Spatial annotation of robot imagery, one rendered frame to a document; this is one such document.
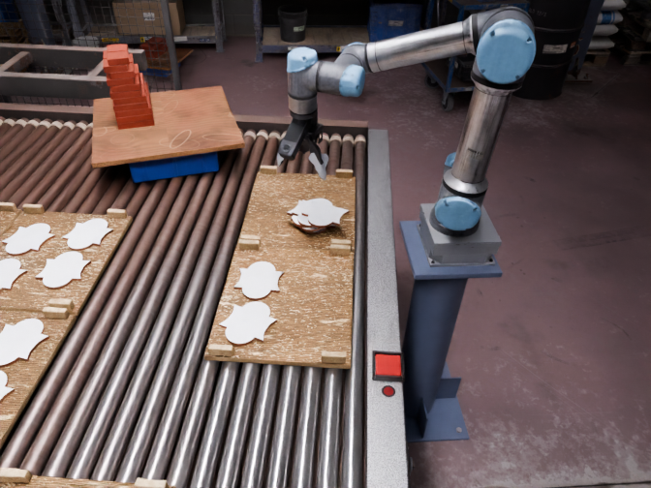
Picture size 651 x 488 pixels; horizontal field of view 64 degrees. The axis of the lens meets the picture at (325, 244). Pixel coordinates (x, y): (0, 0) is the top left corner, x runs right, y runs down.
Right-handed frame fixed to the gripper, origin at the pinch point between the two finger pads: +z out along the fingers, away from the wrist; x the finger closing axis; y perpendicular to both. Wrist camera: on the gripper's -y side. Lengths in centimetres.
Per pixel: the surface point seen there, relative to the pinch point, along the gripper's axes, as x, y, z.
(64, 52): 159, 56, 18
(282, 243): 0.7, -10.7, 18.6
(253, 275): 0.2, -27.4, 16.6
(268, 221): 9.9, -3.3, 19.1
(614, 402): -122, 55, 114
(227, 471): -24, -76, 16
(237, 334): -8, -47, 15
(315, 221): -6.6, -3.4, 12.5
